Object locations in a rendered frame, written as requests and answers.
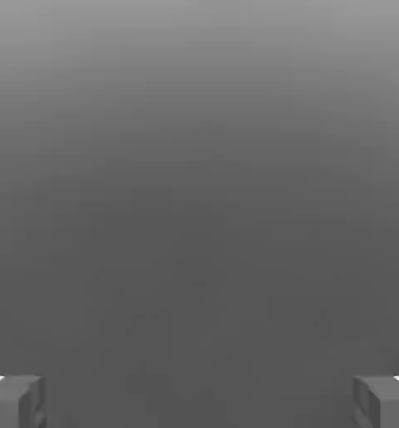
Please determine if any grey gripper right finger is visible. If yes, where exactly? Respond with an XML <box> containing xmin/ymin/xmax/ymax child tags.
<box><xmin>351</xmin><ymin>374</ymin><xmax>399</xmax><ymax>428</ymax></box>

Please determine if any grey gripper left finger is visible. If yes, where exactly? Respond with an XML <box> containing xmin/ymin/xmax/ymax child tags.
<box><xmin>0</xmin><ymin>374</ymin><xmax>48</xmax><ymax>428</ymax></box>

